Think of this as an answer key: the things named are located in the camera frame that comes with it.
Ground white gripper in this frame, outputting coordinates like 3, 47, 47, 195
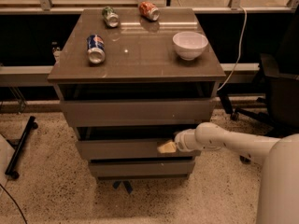
157, 129, 198, 154

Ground grey drawer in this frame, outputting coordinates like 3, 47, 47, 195
89, 160, 195, 179
60, 99, 215, 127
76, 139, 201, 161

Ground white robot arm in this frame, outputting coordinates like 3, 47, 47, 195
157, 122, 299, 224

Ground grey top drawer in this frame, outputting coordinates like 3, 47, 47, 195
60, 99, 215, 127

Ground grey bottom drawer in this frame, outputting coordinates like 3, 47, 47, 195
89, 160, 195, 179

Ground grey drawer cabinet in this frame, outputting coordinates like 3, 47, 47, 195
48, 8, 225, 167

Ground blue tape cross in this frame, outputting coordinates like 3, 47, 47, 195
112, 180, 133, 194

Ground white bowl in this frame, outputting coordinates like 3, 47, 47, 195
172, 32, 208, 61

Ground black office chair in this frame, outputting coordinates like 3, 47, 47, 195
218, 3, 299, 165

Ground blue pepsi can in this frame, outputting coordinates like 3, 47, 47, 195
87, 35, 106, 64

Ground red orange soda can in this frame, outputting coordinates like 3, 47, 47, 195
138, 1, 160, 21

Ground black wheeled stand leg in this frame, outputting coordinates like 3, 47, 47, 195
5, 116, 38, 179

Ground green soda can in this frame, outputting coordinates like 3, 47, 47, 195
102, 7, 120, 28

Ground white cable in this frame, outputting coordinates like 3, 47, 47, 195
217, 7, 249, 91

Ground black floor cable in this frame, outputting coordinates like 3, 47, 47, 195
0, 182, 28, 224

